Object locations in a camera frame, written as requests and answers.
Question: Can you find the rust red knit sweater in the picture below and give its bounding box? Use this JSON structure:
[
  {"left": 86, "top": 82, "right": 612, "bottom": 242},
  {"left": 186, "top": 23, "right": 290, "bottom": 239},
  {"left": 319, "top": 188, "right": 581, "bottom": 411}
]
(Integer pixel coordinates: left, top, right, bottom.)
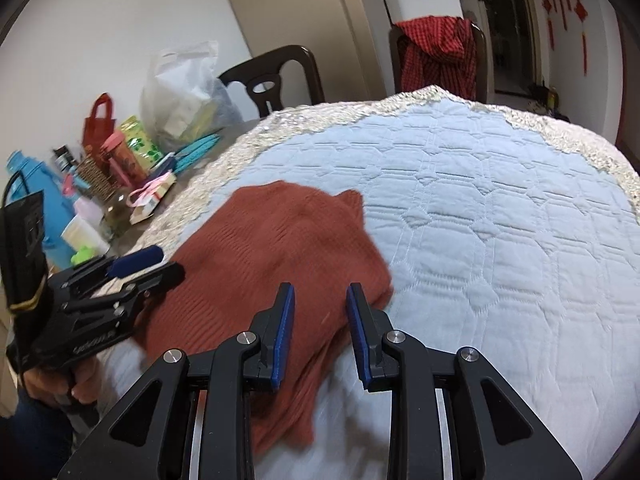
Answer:
[{"left": 134, "top": 181, "right": 393, "bottom": 455}]

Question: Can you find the person left hand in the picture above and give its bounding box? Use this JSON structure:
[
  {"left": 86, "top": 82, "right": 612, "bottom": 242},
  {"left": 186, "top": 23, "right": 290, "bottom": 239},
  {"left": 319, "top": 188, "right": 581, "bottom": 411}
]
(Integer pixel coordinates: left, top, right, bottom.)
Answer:
[{"left": 23, "top": 356, "right": 103, "bottom": 405}]

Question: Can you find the green capped baby bottle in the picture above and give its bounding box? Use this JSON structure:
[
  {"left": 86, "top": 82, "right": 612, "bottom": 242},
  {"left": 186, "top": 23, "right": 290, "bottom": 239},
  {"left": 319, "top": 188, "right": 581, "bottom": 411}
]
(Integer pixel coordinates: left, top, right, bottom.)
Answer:
[{"left": 70, "top": 246, "right": 98, "bottom": 266}]

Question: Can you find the white plastic cup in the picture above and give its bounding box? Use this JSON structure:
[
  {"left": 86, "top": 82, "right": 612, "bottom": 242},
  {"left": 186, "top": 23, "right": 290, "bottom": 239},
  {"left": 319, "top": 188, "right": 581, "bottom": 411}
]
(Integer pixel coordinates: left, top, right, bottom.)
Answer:
[{"left": 61, "top": 216, "right": 111, "bottom": 256}]

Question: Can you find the glass jar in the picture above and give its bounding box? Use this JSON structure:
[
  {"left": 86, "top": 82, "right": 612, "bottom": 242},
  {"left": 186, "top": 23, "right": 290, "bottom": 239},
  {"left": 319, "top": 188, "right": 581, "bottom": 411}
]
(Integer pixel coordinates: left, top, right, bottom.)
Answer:
[{"left": 104, "top": 188, "right": 131, "bottom": 237}]

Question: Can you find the small white cardboard box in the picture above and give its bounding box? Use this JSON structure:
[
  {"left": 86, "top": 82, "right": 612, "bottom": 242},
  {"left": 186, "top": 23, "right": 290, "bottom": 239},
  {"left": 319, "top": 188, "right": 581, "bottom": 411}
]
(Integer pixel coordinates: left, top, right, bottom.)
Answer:
[{"left": 126, "top": 171, "right": 176, "bottom": 226}]

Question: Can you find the cream lace tablecloth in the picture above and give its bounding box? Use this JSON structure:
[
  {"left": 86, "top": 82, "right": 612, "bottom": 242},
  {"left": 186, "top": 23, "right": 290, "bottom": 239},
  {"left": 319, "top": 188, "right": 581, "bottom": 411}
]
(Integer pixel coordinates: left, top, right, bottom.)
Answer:
[{"left": 131, "top": 86, "right": 639, "bottom": 257}]

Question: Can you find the blue thermos jug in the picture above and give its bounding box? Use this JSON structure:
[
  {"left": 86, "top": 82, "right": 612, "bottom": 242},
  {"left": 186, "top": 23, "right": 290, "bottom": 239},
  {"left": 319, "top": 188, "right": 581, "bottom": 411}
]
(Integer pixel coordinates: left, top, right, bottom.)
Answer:
[{"left": 5, "top": 148, "right": 76, "bottom": 269}]

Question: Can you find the green floral box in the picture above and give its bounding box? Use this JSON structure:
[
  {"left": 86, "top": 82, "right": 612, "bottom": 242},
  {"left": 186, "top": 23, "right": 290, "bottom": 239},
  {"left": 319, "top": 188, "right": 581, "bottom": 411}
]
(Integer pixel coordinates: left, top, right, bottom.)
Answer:
[{"left": 119, "top": 116, "right": 164, "bottom": 174}]

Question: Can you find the red gift bag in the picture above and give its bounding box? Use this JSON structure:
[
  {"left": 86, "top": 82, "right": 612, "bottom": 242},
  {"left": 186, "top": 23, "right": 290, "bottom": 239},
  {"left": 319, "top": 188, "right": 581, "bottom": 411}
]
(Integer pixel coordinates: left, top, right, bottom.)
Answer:
[{"left": 82, "top": 93, "right": 115, "bottom": 155}]

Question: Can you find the white plastic bag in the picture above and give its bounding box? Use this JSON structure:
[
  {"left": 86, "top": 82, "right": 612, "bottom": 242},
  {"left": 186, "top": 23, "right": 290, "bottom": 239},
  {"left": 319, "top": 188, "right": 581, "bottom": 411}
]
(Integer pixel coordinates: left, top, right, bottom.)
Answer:
[{"left": 140, "top": 40, "right": 242, "bottom": 152}]

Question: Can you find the light blue quilted cover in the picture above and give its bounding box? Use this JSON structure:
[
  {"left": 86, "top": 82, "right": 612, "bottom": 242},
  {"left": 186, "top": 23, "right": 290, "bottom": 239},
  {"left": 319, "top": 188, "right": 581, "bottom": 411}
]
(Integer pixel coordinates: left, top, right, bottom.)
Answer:
[{"left": 98, "top": 96, "right": 640, "bottom": 480}]

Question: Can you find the dark wooden chair left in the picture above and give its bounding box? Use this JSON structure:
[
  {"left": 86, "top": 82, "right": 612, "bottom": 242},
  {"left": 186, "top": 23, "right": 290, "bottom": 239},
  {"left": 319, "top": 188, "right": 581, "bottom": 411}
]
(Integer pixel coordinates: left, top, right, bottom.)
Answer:
[{"left": 218, "top": 44, "right": 326, "bottom": 118}]

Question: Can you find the beige refrigerator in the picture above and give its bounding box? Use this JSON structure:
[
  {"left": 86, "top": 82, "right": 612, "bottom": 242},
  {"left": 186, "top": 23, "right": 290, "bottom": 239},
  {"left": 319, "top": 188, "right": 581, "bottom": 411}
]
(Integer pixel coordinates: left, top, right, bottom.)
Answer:
[{"left": 229, "top": 0, "right": 387, "bottom": 102}]

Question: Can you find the dark wooden chair with garment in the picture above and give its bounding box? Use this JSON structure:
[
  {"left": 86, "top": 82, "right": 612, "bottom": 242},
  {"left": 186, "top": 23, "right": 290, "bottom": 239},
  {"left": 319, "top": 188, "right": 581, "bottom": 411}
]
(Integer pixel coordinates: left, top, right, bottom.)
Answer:
[{"left": 388, "top": 15, "right": 488, "bottom": 103}]

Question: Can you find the red checkered garment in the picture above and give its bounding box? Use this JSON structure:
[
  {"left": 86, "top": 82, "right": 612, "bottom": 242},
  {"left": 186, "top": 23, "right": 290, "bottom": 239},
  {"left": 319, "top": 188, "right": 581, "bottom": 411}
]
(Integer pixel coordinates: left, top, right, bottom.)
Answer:
[{"left": 395, "top": 15, "right": 477, "bottom": 100}]

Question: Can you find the black cable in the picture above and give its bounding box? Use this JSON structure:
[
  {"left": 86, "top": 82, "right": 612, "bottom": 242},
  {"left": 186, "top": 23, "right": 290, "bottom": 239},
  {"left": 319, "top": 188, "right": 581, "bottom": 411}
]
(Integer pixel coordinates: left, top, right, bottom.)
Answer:
[{"left": 1, "top": 169, "right": 30, "bottom": 208}]

